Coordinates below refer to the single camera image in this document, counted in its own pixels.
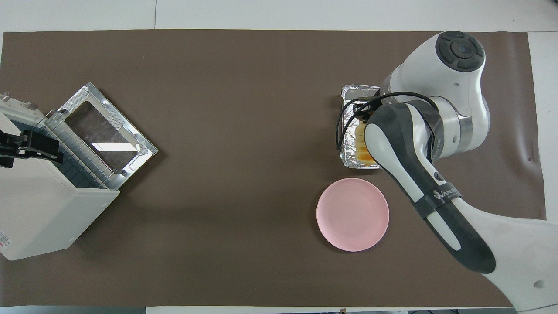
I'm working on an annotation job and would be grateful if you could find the white toaster oven body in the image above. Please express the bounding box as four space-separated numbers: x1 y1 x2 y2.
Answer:
0 92 120 261

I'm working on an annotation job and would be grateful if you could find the golden spiral bread roll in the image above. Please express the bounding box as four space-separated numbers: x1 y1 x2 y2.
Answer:
354 124 376 166

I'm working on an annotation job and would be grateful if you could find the glass oven door metal frame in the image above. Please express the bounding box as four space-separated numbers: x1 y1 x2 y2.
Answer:
57 82 158 191

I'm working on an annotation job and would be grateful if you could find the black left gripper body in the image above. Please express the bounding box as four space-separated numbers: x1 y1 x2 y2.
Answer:
0 129 34 169

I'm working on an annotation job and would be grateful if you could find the aluminium foil tray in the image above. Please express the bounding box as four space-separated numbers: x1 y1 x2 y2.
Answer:
340 85 385 170

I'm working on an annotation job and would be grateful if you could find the pink round plate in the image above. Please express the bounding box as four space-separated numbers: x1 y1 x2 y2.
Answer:
316 177 390 252

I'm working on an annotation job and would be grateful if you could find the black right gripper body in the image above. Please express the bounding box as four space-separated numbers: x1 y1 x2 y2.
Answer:
349 99 382 127

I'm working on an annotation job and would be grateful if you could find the black velcro cable strap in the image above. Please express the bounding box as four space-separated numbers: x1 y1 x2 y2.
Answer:
413 185 463 219
408 102 442 164

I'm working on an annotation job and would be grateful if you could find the metal wire oven rack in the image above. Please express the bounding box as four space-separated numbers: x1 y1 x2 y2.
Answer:
44 111 115 190

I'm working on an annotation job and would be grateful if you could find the brown table mat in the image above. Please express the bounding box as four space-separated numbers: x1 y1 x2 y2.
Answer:
0 29 556 307

